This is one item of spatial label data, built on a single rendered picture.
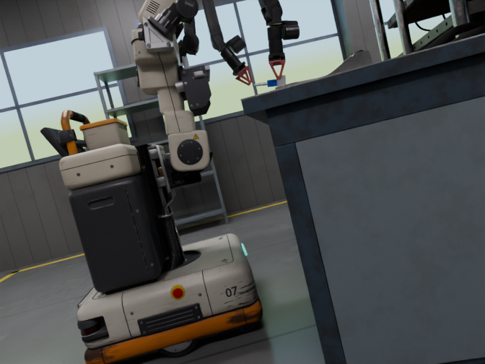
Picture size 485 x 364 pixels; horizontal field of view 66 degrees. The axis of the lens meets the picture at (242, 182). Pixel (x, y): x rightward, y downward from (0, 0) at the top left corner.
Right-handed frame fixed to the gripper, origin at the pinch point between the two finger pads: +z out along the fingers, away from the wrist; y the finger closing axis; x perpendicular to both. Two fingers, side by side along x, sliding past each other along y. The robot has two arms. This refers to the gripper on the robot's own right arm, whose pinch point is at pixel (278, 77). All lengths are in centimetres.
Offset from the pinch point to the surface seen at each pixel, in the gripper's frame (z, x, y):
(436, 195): 32, -33, -74
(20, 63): -54, 274, 235
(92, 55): -54, 200, 251
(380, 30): -26, -72, 122
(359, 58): -3.0, -30.7, -8.2
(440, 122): 16, -35, -72
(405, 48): -10, -75, 79
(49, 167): 58, 261, 222
